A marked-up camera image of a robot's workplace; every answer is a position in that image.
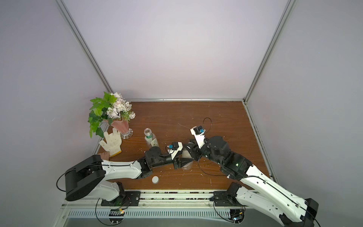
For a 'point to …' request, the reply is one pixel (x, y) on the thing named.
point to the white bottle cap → (155, 179)
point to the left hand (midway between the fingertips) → (191, 155)
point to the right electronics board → (237, 215)
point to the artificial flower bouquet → (110, 107)
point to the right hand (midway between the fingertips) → (187, 140)
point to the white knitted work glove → (112, 142)
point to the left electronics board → (116, 215)
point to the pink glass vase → (123, 127)
